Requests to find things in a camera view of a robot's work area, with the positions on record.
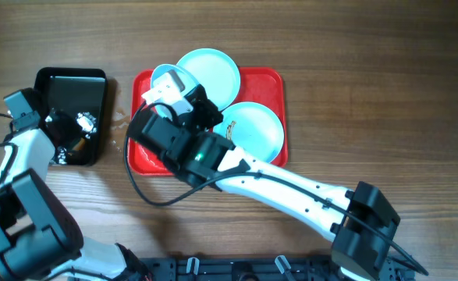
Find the green orange sponge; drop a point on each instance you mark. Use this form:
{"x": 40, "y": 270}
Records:
{"x": 79, "y": 144}

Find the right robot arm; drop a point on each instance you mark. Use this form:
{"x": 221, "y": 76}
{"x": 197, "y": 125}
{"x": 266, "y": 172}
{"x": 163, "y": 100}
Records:
{"x": 229, "y": 151}

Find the black water tray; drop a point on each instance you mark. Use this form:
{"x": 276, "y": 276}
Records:
{"x": 74, "y": 90}

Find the light blue plate top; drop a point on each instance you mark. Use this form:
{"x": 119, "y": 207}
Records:
{"x": 216, "y": 72}

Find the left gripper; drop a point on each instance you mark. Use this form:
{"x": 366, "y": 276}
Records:
{"x": 72, "y": 134}

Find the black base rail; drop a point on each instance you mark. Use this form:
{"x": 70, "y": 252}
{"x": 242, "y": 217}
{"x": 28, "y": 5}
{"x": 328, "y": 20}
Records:
{"x": 313, "y": 268}

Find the red plastic tray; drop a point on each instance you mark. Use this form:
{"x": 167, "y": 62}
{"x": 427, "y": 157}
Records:
{"x": 261, "y": 84}

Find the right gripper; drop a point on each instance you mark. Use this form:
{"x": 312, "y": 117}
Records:
{"x": 197, "y": 97}

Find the light blue plate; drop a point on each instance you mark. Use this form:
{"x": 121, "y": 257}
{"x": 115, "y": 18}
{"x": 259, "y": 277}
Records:
{"x": 170, "y": 84}
{"x": 216, "y": 72}
{"x": 254, "y": 127}

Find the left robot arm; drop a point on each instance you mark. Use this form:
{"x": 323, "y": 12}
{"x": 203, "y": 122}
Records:
{"x": 39, "y": 239}

